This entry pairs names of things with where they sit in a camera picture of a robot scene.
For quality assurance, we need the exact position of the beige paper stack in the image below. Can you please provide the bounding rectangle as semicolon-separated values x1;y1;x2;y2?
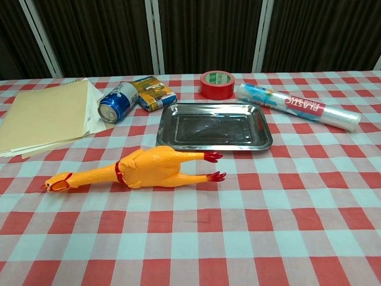
0;77;115;159

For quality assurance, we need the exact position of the white metal frame post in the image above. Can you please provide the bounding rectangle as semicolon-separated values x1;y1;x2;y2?
18;0;64;79
251;0;274;73
144;0;166;75

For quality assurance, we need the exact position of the blue and white drink can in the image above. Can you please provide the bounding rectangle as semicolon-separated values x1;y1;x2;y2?
97;82;140;124

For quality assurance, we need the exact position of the dark brown curtain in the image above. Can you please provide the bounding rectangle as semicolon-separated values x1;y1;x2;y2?
0;0;381;81

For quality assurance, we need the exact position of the yellow rubber chicken toy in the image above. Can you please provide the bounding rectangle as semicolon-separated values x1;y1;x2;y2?
40;145;227;194

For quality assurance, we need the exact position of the stainless steel rectangular tray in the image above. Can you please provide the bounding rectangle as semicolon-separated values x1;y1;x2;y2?
155;102;274;152

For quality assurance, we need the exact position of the blue and yellow snack packet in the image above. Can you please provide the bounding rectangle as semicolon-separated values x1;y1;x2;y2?
130;75;179;113

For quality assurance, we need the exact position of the plastic food wrap roll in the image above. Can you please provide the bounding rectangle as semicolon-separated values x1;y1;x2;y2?
236;83;362;133

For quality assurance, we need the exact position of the red tape roll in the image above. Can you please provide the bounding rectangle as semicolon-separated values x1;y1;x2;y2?
199;70;236;100

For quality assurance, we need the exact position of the red white checkered tablecloth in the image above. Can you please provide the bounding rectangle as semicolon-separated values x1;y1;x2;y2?
0;70;381;286

